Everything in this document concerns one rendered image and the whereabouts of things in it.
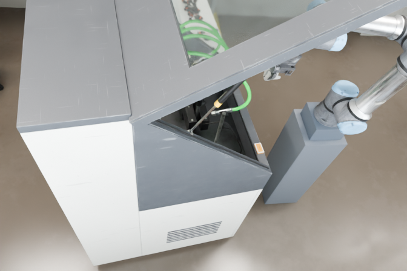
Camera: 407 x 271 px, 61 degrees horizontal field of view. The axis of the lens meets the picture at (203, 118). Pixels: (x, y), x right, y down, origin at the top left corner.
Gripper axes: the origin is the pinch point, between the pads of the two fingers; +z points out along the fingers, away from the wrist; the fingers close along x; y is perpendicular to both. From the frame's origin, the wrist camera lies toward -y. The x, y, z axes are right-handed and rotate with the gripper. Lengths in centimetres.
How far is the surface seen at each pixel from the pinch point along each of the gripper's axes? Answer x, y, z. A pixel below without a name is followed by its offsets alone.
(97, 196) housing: -45, -66, 14
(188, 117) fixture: -8.5, -28.5, 24.8
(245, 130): -13.4, -0.9, 27.2
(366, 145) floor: 10, 137, 120
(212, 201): -44, -17, 39
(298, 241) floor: -62, 57, 108
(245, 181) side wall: -38.8, -5.4, 22.3
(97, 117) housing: -33, -63, -32
